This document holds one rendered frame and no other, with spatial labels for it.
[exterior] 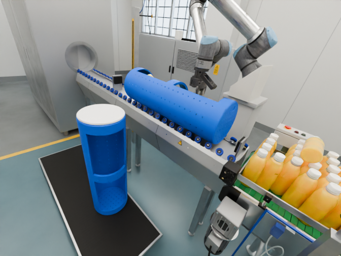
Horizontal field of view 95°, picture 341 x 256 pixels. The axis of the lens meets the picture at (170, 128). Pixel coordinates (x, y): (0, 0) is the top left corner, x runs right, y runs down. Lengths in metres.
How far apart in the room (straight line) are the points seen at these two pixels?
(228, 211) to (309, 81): 3.01
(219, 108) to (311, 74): 2.77
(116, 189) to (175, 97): 1.10
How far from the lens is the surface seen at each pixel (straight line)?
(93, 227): 1.57
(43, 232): 1.85
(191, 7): 1.49
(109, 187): 1.73
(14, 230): 1.97
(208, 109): 0.90
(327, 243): 0.68
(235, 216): 0.84
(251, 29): 1.54
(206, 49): 0.96
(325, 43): 3.54
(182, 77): 2.97
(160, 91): 1.10
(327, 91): 3.56
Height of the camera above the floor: 1.51
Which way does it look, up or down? 31 degrees down
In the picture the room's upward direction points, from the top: 8 degrees clockwise
